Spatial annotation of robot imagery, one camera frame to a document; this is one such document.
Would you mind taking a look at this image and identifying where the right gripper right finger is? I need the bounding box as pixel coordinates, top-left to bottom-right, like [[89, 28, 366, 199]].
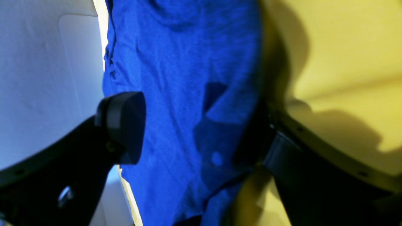
[[232, 101, 401, 226]]

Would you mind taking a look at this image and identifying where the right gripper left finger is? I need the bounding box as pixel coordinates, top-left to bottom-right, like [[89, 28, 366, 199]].
[[0, 92, 146, 226]]

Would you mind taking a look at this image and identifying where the dark blue long-sleeve shirt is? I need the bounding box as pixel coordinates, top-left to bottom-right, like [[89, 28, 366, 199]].
[[103, 0, 262, 226]]

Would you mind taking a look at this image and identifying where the white cardboard box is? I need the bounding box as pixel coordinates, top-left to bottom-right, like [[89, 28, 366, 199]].
[[1, 0, 137, 226]]

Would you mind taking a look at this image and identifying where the yellow table cloth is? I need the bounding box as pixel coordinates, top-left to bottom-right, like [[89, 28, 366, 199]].
[[225, 0, 401, 226]]

